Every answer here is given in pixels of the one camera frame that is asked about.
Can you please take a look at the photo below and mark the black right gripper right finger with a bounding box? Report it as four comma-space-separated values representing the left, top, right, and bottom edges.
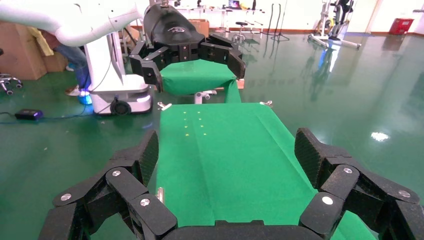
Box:
293, 127, 424, 240

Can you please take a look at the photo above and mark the person in blue jeans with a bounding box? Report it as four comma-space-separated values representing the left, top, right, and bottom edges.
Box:
28, 25, 91, 98

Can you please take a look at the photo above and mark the black adapter floor cable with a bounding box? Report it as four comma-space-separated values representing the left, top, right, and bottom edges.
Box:
0, 110, 102, 125

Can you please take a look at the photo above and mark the green cloth on background table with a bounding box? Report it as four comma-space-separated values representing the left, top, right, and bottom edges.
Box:
159, 59, 243, 104

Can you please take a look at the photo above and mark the black tripod stand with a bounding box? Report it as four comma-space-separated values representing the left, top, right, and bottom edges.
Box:
264, 0, 291, 42

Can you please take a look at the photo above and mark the black round stool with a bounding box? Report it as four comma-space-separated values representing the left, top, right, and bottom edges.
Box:
231, 21, 250, 46

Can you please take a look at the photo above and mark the large brown cardboard box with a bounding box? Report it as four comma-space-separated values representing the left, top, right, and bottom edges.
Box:
0, 21, 48, 81

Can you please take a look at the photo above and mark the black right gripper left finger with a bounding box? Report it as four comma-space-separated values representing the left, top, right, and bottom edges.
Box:
37, 128, 179, 240

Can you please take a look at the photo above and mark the background cardboard box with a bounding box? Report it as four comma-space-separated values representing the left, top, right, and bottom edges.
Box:
188, 19, 210, 38

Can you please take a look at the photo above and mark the office chair wheel base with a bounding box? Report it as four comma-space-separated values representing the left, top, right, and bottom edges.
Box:
0, 73, 24, 96

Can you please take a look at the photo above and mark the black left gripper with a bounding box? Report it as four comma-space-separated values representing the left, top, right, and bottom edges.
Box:
128, 3, 247, 93

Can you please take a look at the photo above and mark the red box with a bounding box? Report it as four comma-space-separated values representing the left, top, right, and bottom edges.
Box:
388, 18, 415, 36

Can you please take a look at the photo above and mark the small brown cardboard box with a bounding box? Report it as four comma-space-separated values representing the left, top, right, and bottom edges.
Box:
42, 51, 69, 74

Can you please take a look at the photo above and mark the white metal equipment rig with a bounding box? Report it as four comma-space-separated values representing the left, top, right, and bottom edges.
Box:
308, 0, 363, 50

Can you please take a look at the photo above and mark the black power adapter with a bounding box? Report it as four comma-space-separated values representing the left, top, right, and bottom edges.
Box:
14, 109, 44, 121

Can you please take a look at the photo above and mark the white wheeled machine base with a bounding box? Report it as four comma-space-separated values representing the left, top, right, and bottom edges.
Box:
83, 33, 154, 116

